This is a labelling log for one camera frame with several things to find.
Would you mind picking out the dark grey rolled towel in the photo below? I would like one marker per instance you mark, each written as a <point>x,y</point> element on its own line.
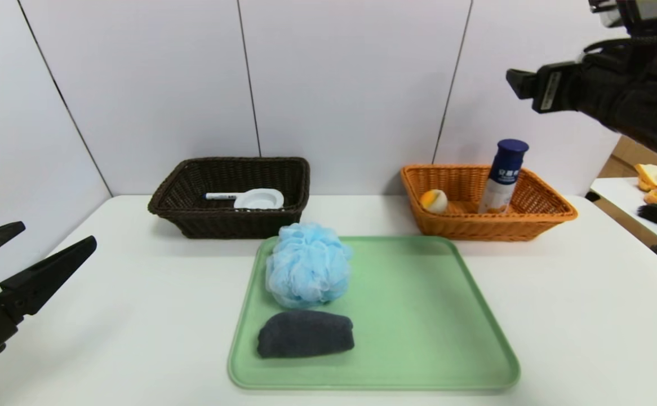
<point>306,335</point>

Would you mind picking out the white bottle with blue cap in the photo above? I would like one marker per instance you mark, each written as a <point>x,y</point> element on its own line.
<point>503,186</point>

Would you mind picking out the blue and white marker pen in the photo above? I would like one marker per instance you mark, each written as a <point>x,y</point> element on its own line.
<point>218,196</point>

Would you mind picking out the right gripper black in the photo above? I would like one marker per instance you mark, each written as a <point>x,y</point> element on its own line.
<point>550,87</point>

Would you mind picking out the orange wicker basket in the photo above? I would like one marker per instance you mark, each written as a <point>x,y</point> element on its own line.
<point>531,225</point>

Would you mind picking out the white side table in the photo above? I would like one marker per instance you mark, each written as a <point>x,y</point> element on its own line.
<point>621,194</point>

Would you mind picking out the small orange toy food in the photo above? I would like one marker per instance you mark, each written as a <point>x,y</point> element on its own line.
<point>656,198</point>

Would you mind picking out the light blue bath loofah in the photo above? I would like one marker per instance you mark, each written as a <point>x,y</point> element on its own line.
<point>306,268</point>

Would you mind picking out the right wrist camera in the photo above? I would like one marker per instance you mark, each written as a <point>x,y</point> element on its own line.
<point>616,14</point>

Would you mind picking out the yellow toy bread slice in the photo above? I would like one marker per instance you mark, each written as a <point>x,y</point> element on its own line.
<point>652,176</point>

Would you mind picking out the light green plastic tray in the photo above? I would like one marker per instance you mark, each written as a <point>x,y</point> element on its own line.
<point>418,338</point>

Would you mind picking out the white bun with orange top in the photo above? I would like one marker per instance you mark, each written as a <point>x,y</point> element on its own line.
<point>434,201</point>

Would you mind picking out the white tape roll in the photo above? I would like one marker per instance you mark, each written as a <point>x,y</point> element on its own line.
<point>261,198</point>

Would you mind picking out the dark brown wicker basket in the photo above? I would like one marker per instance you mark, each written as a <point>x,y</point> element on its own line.
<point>232,223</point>

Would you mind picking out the light wooden cabinet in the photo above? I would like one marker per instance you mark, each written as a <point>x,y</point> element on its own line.
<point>627,158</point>

